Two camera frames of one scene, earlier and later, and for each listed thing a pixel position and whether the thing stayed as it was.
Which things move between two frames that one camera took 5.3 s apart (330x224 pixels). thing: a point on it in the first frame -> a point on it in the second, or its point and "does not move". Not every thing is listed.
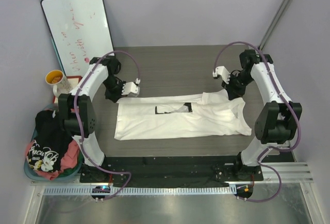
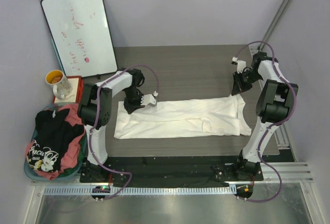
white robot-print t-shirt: x=216 y=114 does not move
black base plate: x=165 y=169 does not move
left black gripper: x=113 y=96 -> x=131 y=104
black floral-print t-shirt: x=47 y=151 does not move
